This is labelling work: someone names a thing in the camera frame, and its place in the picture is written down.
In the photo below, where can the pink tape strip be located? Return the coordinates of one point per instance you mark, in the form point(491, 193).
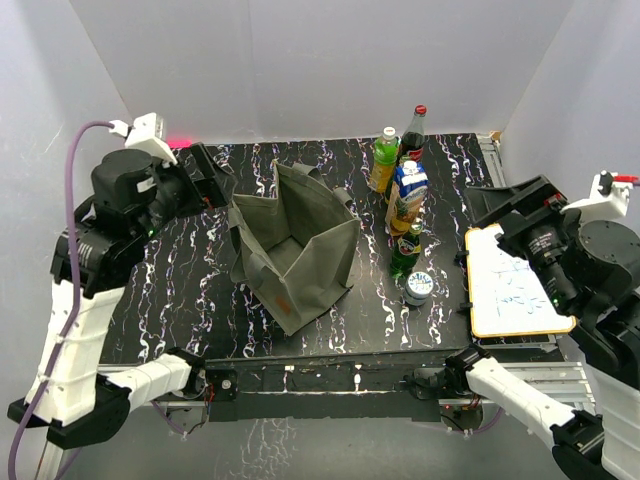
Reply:
point(179, 143)

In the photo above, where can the whiteboard with orange frame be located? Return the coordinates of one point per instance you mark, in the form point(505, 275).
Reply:
point(506, 297)

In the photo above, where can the Coca-Cola glass bottle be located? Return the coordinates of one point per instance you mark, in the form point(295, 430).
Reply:
point(413, 140)

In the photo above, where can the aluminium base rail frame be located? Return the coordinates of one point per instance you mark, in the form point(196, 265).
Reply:
point(411, 384)

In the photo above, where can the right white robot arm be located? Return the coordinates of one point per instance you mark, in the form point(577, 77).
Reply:
point(588, 264)

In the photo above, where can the green Sprite plastic bottle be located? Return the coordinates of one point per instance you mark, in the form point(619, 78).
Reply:
point(384, 157)

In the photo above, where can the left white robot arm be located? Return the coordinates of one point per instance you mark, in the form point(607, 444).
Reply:
point(135, 194)

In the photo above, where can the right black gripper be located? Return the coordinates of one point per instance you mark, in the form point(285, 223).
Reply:
point(535, 200)

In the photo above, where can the blue white snack packet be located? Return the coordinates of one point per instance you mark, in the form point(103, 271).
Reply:
point(408, 189)

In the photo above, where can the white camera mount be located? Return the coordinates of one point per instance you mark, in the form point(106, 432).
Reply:
point(147, 134)
point(608, 198)

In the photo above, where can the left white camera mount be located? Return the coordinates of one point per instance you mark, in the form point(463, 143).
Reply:
point(147, 134)

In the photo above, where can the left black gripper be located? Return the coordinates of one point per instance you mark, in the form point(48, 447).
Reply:
point(214, 186)

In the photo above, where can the grey-green canvas bag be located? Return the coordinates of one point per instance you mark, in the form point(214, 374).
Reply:
point(295, 251)

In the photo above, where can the small blue white can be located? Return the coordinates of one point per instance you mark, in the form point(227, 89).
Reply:
point(418, 288)

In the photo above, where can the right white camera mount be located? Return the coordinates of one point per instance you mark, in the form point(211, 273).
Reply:
point(608, 198)

